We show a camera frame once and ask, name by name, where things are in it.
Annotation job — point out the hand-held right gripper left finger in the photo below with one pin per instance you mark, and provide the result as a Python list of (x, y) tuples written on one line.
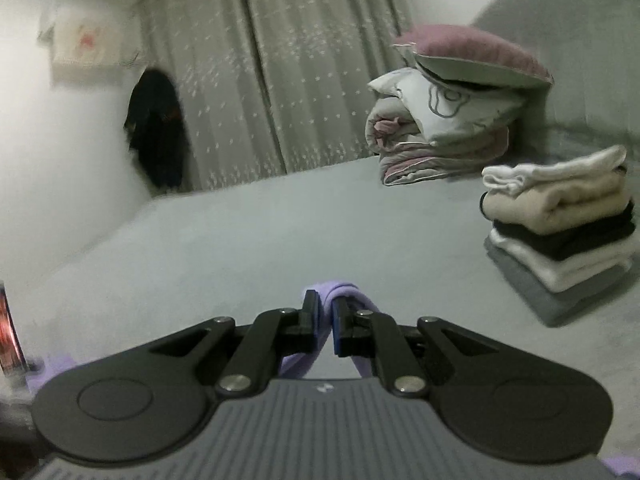
[(310, 315)]

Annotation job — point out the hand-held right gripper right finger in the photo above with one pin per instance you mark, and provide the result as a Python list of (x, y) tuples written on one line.
[(339, 325)]

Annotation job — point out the purple pants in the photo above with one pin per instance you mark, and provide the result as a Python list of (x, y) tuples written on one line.
[(345, 292)]

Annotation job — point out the hanging dark clothes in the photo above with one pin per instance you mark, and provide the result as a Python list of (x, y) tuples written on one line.
[(157, 130)]

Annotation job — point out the folded floral quilt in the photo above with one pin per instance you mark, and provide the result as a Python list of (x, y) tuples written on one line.
[(435, 150)]

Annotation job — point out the white folded garment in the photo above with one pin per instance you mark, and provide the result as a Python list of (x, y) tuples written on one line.
[(550, 267), (540, 172)]

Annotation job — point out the grey star-patterned curtain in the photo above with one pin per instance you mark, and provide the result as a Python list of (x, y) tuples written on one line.
[(300, 85)]

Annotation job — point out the beige folded garment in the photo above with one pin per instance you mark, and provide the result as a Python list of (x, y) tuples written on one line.
[(550, 205)]

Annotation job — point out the black folded garment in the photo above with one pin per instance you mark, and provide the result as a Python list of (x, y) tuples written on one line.
[(575, 240)]

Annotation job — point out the smartphone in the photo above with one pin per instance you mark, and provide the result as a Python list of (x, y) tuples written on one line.
[(7, 330)]

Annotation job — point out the pink and white pillow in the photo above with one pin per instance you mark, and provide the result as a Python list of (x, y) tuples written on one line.
[(475, 52)]

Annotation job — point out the grey padded headboard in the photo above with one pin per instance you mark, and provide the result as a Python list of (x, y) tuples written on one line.
[(575, 20)]

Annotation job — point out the covered wall air conditioner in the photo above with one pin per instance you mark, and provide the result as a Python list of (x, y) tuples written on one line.
[(85, 45)]

